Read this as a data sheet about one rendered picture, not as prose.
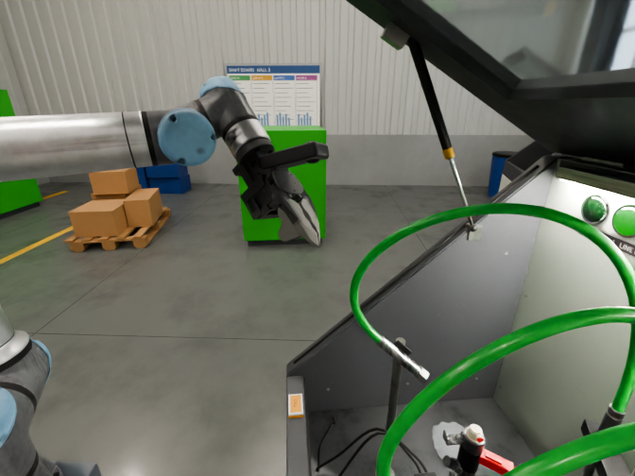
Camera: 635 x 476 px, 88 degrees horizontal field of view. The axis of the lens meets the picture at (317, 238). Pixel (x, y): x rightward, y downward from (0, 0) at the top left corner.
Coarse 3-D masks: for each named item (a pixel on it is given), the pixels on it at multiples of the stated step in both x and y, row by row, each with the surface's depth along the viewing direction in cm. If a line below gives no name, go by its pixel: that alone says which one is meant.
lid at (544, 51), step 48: (384, 0) 49; (432, 0) 44; (480, 0) 38; (528, 0) 34; (576, 0) 30; (624, 0) 27; (432, 48) 54; (480, 48) 49; (528, 48) 42; (576, 48) 36; (624, 48) 32; (480, 96) 62; (528, 96) 51; (576, 96) 43; (624, 96) 37; (576, 144) 57; (624, 144) 47
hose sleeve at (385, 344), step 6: (384, 336) 54; (384, 342) 53; (390, 342) 54; (384, 348) 53; (390, 348) 53; (396, 348) 53; (390, 354) 53; (396, 354) 53; (402, 354) 53; (396, 360) 53; (402, 360) 53; (408, 360) 53; (408, 366) 53; (414, 366) 53; (414, 372) 53
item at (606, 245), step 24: (432, 216) 44; (456, 216) 42; (552, 216) 39; (384, 240) 47; (600, 240) 38; (360, 264) 50; (624, 264) 38; (360, 312) 53; (624, 384) 43; (624, 408) 44
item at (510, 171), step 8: (528, 144) 363; (536, 144) 359; (520, 152) 366; (528, 152) 364; (536, 152) 362; (544, 152) 359; (552, 152) 357; (512, 160) 371; (520, 160) 369; (528, 160) 366; (536, 160) 364; (504, 168) 376; (512, 168) 344; (520, 168) 330; (504, 176) 373; (512, 176) 341; (504, 184) 369
